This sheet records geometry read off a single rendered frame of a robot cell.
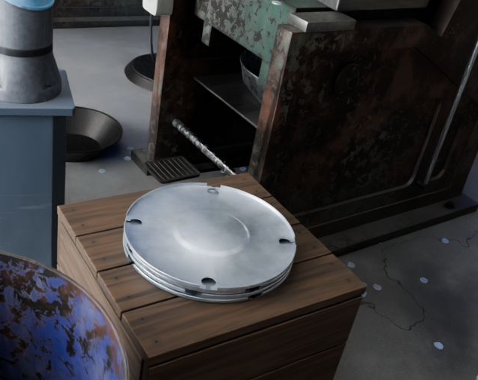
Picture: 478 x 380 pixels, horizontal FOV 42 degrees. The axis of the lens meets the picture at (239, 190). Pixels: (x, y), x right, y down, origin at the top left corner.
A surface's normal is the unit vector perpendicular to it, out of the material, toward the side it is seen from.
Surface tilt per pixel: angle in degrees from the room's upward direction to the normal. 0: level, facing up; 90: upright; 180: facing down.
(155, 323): 0
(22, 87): 72
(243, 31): 90
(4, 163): 90
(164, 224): 0
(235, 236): 0
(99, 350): 88
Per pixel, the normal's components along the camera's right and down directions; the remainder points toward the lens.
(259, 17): -0.81, 0.18
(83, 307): -0.65, 0.27
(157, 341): 0.17, -0.84
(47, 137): 0.31, 0.55
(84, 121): 0.08, -0.16
